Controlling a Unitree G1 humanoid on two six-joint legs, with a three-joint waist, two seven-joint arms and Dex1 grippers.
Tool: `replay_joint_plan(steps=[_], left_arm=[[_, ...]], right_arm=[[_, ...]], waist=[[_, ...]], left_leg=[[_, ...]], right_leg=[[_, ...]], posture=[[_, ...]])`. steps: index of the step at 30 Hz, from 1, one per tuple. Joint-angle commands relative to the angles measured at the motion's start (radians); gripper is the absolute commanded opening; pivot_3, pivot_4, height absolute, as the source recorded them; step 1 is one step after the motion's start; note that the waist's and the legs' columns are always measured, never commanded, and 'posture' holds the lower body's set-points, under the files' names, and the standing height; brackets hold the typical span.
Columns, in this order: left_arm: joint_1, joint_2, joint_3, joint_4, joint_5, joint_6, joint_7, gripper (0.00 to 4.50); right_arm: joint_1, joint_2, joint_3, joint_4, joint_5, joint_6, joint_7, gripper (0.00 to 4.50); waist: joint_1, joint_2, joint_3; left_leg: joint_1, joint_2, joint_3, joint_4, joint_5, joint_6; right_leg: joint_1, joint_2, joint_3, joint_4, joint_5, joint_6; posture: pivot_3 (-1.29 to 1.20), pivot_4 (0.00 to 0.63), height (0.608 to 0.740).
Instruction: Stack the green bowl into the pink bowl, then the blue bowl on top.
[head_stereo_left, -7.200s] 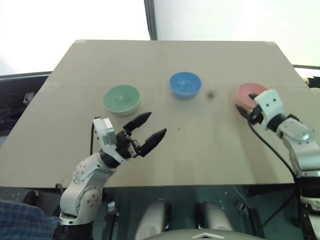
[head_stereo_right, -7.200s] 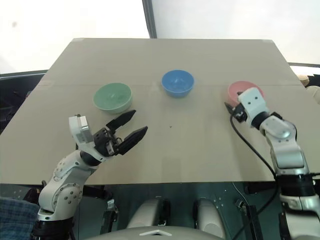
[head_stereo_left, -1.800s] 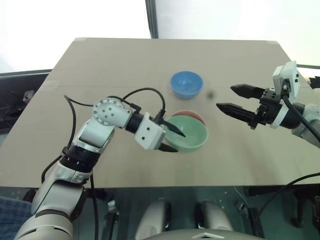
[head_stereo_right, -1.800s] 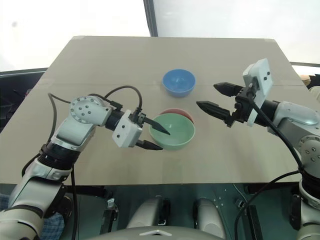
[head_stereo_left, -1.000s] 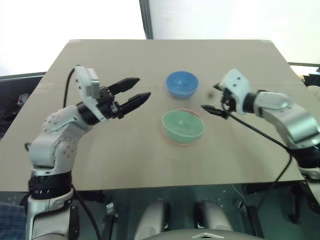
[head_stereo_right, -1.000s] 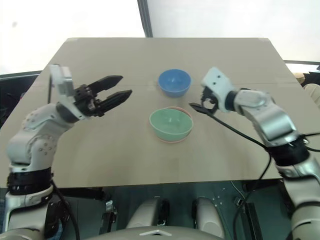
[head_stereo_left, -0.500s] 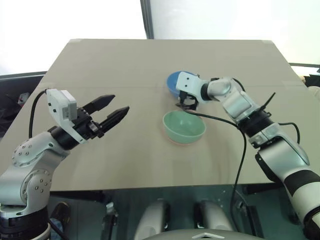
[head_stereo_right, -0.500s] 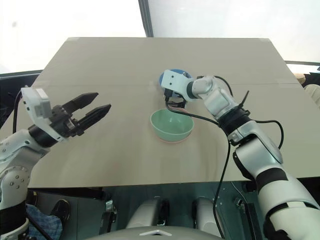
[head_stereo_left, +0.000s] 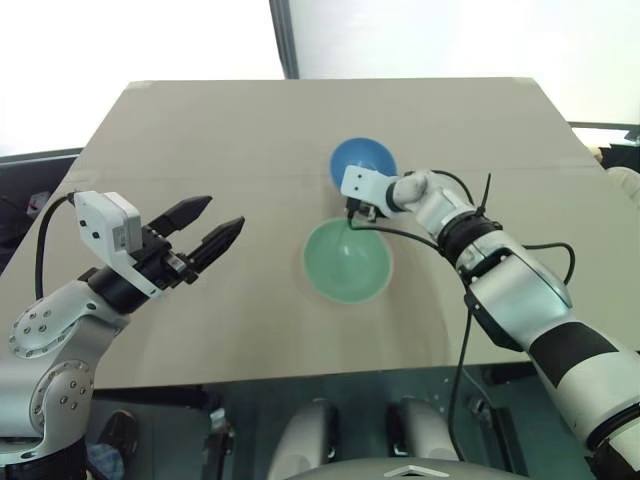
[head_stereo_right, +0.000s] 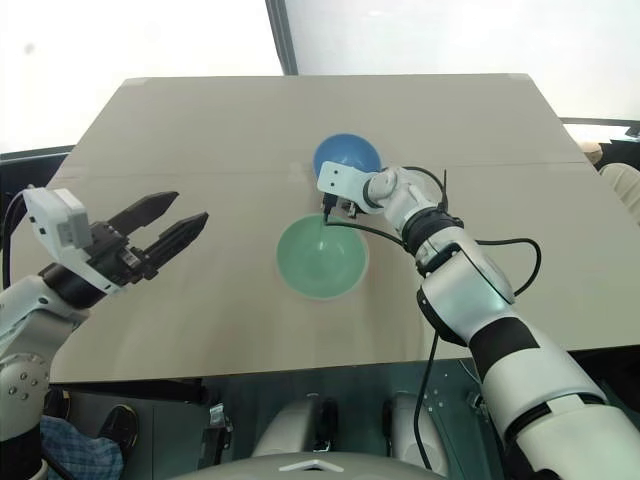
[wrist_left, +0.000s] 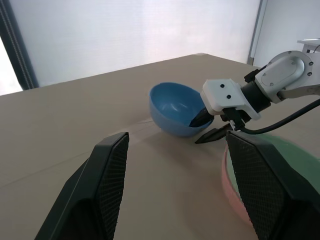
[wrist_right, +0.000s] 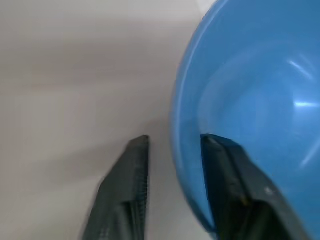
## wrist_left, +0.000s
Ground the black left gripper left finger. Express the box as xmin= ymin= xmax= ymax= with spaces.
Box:
xmin=34 ymin=131 xmax=130 ymax=240

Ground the dark ribbed vertical post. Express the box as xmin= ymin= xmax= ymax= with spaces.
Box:
xmin=0 ymin=0 xmax=40 ymax=91

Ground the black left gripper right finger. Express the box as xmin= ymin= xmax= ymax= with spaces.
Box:
xmin=225 ymin=130 xmax=320 ymax=240

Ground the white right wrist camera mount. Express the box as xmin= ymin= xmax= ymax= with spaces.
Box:
xmin=201 ymin=78 xmax=261 ymax=121

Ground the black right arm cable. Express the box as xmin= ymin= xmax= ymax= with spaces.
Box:
xmin=237 ymin=98 xmax=320 ymax=136

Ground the blue plastic bowl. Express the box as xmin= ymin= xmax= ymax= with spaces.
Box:
xmin=148 ymin=81 xmax=215 ymax=138

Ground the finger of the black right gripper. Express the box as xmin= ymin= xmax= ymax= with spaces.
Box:
xmin=194 ymin=123 xmax=235 ymax=145
xmin=189 ymin=108 xmax=214 ymax=128

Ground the pink plate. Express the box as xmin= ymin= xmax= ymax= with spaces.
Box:
xmin=221 ymin=146 xmax=253 ymax=226

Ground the grey vertical wall post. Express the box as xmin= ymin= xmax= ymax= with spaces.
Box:
xmin=247 ymin=0 xmax=268 ymax=67

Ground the white desk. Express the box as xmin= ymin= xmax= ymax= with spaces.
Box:
xmin=296 ymin=37 xmax=320 ymax=55

